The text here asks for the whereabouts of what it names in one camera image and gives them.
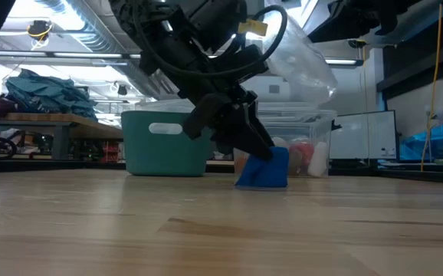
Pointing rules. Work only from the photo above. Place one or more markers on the wooden workbench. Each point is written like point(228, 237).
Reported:
point(33, 119)

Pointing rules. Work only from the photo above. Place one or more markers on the white bandage roll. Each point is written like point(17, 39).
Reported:
point(281, 142)
point(318, 161)

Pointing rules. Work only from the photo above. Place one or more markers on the clear zip bag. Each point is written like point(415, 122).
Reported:
point(302, 65)

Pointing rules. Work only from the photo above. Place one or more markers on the brown bandage roll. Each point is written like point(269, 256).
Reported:
point(296, 169)

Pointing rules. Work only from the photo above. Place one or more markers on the silver ceiling duct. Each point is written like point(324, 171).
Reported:
point(99, 40)

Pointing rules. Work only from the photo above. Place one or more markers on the red storage bins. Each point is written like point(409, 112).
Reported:
point(110, 153)

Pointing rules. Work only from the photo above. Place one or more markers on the blue plastic bin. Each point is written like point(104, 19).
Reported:
point(436, 143)

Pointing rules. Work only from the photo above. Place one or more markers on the clear plastic storage box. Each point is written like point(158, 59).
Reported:
point(306, 122)

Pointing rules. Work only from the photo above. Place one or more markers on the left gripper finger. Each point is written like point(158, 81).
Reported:
point(258, 138)
point(231, 132)

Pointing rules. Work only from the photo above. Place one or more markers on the long strip light fixture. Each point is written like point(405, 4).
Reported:
point(87, 55)

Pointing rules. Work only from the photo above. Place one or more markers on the grey wall plate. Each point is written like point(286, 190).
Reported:
point(274, 89)

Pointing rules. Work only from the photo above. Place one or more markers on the purple bag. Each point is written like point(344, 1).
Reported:
point(1, 106)

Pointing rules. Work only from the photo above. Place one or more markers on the teal cloth pile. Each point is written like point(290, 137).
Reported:
point(49, 96)

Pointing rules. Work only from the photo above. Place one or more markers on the red bandage roll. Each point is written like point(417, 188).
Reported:
point(302, 153)

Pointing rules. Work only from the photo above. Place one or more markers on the black ceiling camera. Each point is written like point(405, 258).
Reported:
point(122, 90)

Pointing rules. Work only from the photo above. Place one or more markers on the white board panel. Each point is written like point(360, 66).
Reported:
point(363, 134)

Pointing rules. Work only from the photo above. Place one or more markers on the blue bandage roll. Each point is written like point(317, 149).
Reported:
point(271, 172)

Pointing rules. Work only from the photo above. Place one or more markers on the teal plastic basket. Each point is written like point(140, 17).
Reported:
point(148, 153)

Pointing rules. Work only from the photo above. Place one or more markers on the orange bandage roll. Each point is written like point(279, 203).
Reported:
point(240, 163)

